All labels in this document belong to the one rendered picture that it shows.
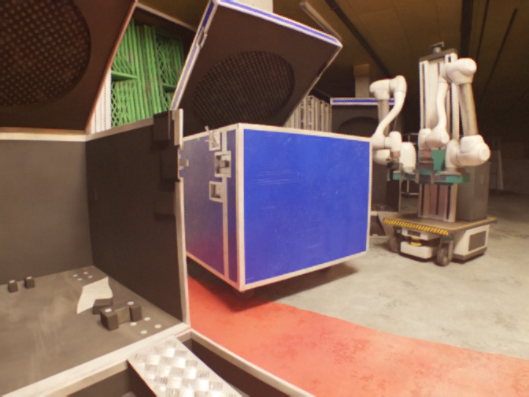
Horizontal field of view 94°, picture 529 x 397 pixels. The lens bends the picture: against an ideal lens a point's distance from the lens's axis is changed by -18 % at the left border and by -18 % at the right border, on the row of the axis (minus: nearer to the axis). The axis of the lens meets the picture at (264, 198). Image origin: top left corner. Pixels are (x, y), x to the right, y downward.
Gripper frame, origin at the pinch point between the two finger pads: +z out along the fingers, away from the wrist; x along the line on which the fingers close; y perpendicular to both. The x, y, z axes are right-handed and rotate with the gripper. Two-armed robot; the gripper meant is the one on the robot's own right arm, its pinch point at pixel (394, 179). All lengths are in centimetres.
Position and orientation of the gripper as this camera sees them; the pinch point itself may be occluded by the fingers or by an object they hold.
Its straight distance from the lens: 255.2
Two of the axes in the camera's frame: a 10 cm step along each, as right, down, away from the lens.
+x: -4.7, -0.9, 8.8
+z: 0.0, 9.9, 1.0
